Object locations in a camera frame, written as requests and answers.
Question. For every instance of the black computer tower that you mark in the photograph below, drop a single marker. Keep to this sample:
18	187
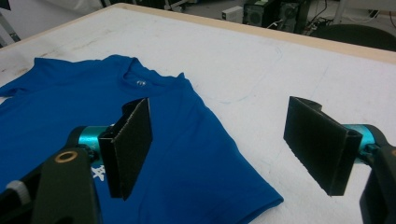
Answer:
258	14
294	15

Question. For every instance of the white felt mat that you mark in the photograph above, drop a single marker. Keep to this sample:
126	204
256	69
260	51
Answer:
249	68

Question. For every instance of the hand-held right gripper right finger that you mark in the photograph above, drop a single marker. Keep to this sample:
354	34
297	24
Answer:
320	146

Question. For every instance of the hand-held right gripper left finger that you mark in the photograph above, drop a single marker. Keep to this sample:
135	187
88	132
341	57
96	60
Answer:
130	149

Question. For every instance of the small white box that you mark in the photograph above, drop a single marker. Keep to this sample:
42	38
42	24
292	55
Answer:
233	14

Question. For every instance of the black round stool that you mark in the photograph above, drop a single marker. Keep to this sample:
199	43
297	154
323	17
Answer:
361	35

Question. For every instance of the blue T-shirt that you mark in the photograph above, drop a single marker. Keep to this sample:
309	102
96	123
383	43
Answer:
193	137

